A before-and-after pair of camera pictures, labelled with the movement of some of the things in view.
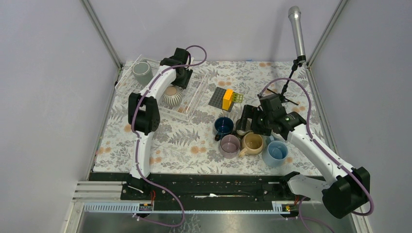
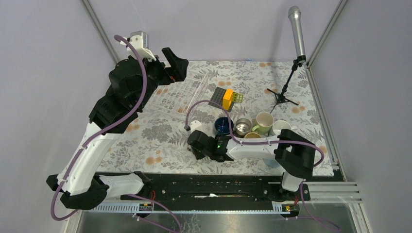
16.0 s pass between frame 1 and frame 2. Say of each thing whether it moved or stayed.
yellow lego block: stayed
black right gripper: moved
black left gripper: moved
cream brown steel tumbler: stayed
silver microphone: stayed
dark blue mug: stayed
